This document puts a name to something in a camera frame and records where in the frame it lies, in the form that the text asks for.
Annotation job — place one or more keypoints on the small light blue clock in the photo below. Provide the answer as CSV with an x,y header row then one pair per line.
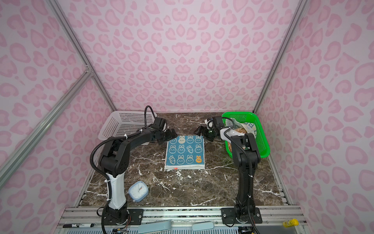
x,y
138,191

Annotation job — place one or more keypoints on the teal bunny print towel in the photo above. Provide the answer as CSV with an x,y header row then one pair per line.
x,y
185,153

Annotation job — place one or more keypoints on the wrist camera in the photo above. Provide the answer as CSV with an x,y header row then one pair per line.
x,y
215,122
159,123

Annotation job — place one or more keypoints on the aluminium front rail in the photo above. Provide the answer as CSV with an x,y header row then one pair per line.
x,y
184,217

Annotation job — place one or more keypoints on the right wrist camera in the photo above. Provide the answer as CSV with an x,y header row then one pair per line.
x,y
215,122

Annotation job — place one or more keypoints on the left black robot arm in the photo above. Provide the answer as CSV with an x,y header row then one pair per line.
x,y
115,160

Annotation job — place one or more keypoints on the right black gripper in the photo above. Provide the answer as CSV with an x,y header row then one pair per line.
x,y
201,128

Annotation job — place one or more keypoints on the black marker pen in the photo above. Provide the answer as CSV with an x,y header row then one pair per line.
x,y
86,225

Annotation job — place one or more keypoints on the light blue pedal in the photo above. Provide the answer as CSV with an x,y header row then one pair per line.
x,y
154,227
202,226

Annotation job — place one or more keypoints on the right light blue pedal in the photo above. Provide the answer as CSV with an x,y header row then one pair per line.
x,y
202,226

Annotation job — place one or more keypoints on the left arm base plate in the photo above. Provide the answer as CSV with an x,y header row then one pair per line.
x,y
133,216

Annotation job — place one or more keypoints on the yellow glue stick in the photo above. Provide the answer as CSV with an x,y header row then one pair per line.
x,y
291,223

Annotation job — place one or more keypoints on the white perforated plastic basket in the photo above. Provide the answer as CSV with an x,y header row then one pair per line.
x,y
120,123

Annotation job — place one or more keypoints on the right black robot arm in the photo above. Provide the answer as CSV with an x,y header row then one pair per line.
x,y
246,157

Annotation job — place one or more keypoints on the left light blue pedal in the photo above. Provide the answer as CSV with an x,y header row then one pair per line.
x,y
154,227

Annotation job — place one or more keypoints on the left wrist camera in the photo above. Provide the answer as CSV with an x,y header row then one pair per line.
x,y
159,123

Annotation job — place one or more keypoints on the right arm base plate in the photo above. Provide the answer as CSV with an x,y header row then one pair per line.
x,y
229,217

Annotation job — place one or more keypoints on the green plastic basket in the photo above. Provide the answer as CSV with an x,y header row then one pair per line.
x,y
252,118

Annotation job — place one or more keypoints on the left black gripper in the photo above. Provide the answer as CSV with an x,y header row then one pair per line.
x,y
170,136

